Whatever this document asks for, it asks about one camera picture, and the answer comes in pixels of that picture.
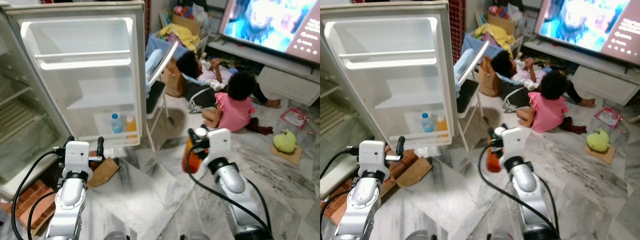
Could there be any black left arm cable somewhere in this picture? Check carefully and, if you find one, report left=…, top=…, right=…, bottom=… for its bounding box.
left=11, top=145, right=69, bottom=240
left=320, top=145, right=362, bottom=240

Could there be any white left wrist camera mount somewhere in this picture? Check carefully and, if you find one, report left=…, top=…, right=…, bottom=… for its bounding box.
left=63, top=141, right=91, bottom=174
left=358, top=140, right=387, bottom=174

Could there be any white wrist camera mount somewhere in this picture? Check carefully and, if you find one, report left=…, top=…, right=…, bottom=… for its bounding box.
left=358, top=140, right=387, bottom=174
left=63, top=141, right=91, bottom=174
left=499, top=127, right=531, bottom=162
left=205, top=128, right=232, bottom=164

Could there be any blue capped water bottle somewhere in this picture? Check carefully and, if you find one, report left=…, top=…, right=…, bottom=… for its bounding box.
left=421, top=112, right=435, bottom=134
left=110, top=113, right=124, bottom=135

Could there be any orange bottle with white cap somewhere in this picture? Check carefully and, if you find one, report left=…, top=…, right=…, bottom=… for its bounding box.
left=183, top=127, right=208, bottom=174
left=485, top=126, right=506, bottom=174

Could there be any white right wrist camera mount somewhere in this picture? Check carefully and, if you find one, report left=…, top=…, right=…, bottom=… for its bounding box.
left=499, top=127, right=531, bottom=162
left=205, top=128, right=232, bottom=164

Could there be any blue fabric bag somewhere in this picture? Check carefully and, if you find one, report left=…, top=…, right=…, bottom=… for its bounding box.
left=460, top=33, right=489, bottom=59
left=145, top=33, right=176, bottom=61

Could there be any narrow red brick pillar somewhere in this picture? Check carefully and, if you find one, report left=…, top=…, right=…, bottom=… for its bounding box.
left=447, top=0, right=467, bottom=50
left=142, top=0, right=152, bottom=44

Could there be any flat screen television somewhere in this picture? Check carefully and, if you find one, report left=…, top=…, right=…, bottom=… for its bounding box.
left=533, top=0, right=640, bottom=66
left=218, top=0, right=321, bottom=65

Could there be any child in pink dress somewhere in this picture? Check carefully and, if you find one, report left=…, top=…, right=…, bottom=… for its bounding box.
left=516, top=69, right=589, bottom=135
left=202, top=71, right=275, bottom=136

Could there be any white metal frame chair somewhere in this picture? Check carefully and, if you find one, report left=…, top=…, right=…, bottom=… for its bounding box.
left=145, top=40, right=181, bottom=153
left=454, top=40, right=491, bottom=153

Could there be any baby bouncer seat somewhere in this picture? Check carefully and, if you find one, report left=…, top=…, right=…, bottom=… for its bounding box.
left=501, top=72, right=541, bottom=113
left=186, top=72, right=227, bottom=114

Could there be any yellow cloth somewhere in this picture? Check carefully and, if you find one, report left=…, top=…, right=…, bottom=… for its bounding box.
left=167, top=23, right=201, bottom=51
left=475, top=23, right=516, bottom=51

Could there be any white fridge door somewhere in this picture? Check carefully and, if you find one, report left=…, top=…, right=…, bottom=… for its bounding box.
left=320, top=0, right=457, bottom=151
left=2, top=0, right=150, bottom=150

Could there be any dark haired child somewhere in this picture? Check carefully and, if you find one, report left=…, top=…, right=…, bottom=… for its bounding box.
left=490, top=49, right=597, bottom=109
left=176, top=50, right=284, bottom=109

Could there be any brown cardboard piece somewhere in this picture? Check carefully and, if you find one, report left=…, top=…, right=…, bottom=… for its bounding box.
left=394, top=156, right=434, bottom=189
left=87, top=157, right=121, bottom=190

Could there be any white television stand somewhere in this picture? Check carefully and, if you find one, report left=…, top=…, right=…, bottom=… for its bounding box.
left=206, top=39, right=321, bottom=107
left=522, top=38, right=640, bottom=106

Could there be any red picture book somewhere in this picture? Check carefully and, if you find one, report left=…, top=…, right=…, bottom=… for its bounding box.
left=593, top=106, right=624, bottom=130
left=279, top=107, right=310, bottom=130

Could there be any small cardboard sheet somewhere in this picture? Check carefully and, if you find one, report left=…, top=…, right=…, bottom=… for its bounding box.
left=583, top=143, right=617, bottom=166
left=268, top=143, right=304, bottom=167

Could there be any brown paper bag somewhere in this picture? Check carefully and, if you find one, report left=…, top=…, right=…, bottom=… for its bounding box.
left=162, top=56, right=187, bottom=99
left=477, top=54, right=501, bottom=98

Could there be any light blue cloth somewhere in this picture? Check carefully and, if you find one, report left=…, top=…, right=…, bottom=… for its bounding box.
left=145, top=48, right=165, bottom=94
left=454, top=48, right=474, bottom=96

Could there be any green plush toy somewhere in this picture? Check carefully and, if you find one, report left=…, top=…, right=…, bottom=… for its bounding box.
left=272, top=128, right=299, bottom=154
left=585, top=128, right=612, bottom=153

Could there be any brown cardboard box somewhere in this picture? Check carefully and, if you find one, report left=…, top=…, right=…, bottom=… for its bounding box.
left=172, top=12, right=202, bottom=36
left=487, top=12, right=519, bottom=35

